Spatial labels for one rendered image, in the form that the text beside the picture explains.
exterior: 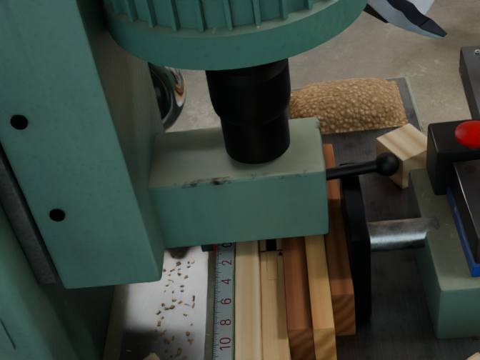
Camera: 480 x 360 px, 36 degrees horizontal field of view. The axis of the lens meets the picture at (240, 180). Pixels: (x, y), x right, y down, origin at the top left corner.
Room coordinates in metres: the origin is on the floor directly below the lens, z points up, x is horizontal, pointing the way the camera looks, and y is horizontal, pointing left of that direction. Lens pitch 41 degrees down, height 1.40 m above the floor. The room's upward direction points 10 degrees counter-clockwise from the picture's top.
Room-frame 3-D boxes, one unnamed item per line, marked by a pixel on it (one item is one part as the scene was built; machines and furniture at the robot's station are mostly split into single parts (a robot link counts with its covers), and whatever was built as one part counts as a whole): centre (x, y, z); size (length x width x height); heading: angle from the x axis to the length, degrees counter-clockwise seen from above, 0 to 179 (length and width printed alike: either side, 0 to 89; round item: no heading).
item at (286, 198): (0.46, 0.00, 0.99); 0.14 x 0.07 x 0.09; 84
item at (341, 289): (0.45, -0.07, 0.93); 0.18 x 0.02 x 0.05; 173
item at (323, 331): (0.44, -0.05, 0.93); 0.23 x 0.02 x 0.06; 174
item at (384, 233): (0.41, -0.12, 0.95); 0.09 x 0.07 x 0.09; 174
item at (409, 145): (0.54, -0.16, 0.92); 0.04 x 0.04 x 0.04; 21
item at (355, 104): (0.66, -0.13, 0.91); 0.12 x 0.09 x 0.03; 84
